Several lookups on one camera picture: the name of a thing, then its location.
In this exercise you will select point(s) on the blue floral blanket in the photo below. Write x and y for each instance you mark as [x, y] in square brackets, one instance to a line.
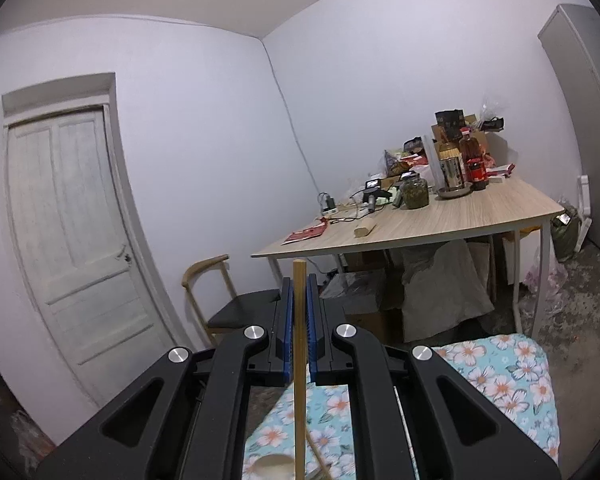
[505, 375]

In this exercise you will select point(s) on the wooden roll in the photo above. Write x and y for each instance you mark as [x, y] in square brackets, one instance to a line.
[364, 230]

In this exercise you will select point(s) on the power strip with charger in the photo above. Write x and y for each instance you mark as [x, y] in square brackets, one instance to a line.
[328, 203]

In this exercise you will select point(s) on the black device with screen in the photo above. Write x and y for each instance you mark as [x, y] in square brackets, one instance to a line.
[372, 185]

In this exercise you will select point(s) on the beige plastic rice spoon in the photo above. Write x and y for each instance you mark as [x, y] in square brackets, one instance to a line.
[272, 466]

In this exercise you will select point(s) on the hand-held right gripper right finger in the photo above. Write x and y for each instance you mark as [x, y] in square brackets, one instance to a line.
[311, 340]

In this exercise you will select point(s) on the cardboard box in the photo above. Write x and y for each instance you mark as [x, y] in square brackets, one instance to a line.
[375, 322]

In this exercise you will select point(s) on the clear plastic bag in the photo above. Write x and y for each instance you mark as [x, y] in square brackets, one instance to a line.
[490, 115]

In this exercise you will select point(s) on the black box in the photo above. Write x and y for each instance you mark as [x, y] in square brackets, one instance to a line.
[450, 120]

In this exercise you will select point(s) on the pink plastic bag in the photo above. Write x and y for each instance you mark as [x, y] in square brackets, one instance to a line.
[542, 280]

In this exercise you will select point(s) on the wooden table with grey legs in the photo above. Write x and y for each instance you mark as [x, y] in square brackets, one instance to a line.
[455, 220]

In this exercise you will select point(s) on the green bag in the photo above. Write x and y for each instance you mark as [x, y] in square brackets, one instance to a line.
[565, 230]

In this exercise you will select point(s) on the plastic wrapped package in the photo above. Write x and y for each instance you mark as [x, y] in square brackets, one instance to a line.
[352, 285]

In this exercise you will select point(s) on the metal tin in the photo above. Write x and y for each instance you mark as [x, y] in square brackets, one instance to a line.
[450, 170]

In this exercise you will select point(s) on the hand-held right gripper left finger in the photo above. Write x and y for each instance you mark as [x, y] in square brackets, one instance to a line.
[288, 340]

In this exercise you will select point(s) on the metal plate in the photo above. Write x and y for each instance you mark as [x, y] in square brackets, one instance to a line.
[452, 192]

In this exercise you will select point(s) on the glass jar with green contents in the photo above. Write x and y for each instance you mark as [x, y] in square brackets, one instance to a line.
[414, 192]

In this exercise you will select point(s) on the white sack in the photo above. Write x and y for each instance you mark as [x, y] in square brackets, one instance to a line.
[440, 280]

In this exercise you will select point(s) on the wooden chair with dark seat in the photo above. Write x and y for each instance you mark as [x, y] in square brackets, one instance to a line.
[240, 310]

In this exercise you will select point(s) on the red label plastic bottle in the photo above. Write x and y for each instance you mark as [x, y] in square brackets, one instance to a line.
[472, 160]

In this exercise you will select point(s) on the white panel door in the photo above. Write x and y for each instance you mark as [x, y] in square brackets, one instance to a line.
[70, 235]

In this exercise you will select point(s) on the red paper packet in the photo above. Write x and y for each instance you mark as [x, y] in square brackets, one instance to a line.
[305, 234]

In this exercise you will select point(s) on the grey refrigerator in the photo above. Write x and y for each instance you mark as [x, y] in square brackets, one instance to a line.
[590, 110]

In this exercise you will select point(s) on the white plastic board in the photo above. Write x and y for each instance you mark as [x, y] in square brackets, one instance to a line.
[584, 200]

